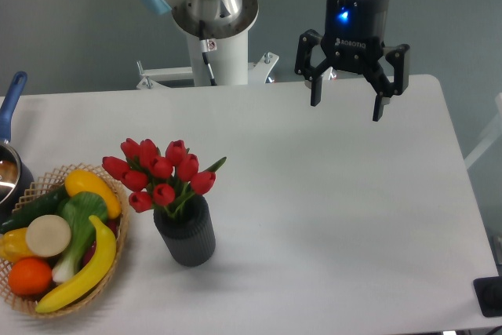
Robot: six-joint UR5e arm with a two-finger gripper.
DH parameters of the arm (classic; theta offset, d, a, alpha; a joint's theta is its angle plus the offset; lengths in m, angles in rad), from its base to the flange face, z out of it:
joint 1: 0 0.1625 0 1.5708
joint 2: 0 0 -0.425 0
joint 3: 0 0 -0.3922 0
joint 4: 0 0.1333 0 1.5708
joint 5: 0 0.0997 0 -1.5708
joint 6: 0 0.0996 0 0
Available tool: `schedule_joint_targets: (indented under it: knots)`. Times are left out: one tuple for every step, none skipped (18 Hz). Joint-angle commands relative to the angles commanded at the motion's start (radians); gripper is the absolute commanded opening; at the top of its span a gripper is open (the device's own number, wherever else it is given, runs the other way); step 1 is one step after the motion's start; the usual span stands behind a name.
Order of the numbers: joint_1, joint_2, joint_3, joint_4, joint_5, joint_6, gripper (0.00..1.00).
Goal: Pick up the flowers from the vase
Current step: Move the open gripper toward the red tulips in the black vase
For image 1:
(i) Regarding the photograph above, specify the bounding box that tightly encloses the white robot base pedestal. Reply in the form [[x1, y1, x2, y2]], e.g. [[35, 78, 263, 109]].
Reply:
[[136, 31, 279, 89]]

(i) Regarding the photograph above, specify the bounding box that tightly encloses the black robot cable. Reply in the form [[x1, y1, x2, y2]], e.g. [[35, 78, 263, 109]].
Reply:
[[198, 20, 218, 87]]

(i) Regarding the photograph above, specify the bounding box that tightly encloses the dark grey ribbed vase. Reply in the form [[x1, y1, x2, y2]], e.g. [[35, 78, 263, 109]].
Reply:
[[154, 195, 216, 267]]

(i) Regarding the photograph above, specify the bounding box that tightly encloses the green bok choy toy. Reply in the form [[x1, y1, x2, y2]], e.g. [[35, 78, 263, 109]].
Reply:
[[53, 191, 108, 285]]

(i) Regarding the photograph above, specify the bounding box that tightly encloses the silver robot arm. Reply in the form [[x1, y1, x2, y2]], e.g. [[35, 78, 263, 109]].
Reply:
[[140, 0, 409, 121]]

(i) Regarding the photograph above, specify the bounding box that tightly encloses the red tulip bouquet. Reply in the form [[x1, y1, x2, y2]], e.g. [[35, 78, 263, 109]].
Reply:
[[102, 138, 227, 224]]

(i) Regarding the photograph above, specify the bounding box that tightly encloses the orange plastic orange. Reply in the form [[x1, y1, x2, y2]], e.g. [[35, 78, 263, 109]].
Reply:
[[8, 257, 53, 296]]

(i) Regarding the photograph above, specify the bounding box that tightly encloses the beige round radish slice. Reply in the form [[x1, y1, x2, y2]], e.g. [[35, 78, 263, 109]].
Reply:
[[25, 215, 71, 257]]

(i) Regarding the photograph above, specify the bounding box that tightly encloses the yellow squash toy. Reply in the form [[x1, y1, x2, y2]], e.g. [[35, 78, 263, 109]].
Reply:
[[64, 169, 122, 220]]

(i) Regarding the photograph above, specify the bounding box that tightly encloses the blue handled saucepan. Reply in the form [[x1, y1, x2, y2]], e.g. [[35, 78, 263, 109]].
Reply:
[[1, 71, 33, 223]]

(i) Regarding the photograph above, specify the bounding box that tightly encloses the yellow plastic banana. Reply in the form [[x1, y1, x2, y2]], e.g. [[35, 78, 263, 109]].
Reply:
[[35, 215, 117, 314]]

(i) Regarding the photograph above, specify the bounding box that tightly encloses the woven wicker basket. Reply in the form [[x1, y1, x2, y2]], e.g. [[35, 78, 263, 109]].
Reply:
[[1, 163, 129, 319]]

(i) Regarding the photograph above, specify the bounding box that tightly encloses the black device at edge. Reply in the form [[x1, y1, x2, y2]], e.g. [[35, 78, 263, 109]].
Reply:
[[473, 276, 502, 318]]

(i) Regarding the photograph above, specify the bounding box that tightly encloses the green cucumber toy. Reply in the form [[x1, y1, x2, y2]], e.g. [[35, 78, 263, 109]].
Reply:
[[1, 186, 69, 235]]

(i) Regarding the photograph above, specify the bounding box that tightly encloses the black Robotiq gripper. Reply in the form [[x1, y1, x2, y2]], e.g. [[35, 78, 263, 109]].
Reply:
[[294, 0, 410, 122]]

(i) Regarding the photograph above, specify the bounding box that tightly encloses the yellow bell pepper toy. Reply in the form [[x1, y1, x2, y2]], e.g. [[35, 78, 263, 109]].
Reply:
[[1, 228, 36, 263]]

